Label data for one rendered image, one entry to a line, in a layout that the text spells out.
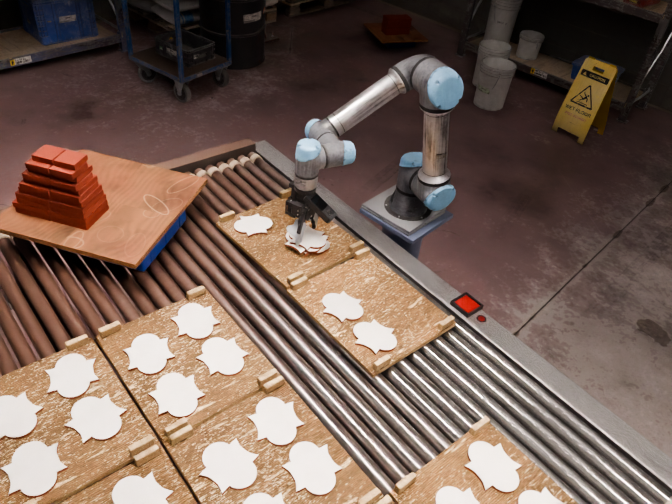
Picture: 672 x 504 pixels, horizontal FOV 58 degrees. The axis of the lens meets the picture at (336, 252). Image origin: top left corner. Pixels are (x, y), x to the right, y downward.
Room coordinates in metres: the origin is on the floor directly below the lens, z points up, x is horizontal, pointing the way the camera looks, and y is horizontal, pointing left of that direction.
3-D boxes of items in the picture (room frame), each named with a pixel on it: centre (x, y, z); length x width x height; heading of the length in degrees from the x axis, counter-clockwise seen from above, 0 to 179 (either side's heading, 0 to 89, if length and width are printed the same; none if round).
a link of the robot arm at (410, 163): (1.97, -0.26, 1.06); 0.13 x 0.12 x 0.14; 30
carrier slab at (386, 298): (1.35, -0.13, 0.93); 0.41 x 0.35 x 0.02; 44
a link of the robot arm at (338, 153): (1.68, 0.04, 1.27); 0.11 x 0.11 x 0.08; 30
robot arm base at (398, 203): (1.98, -0.26, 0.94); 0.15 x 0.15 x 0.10
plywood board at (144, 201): (1.59, 0.78, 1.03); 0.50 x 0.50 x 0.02; 79
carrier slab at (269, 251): (1.66, 0.17, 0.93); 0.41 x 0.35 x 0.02; 46
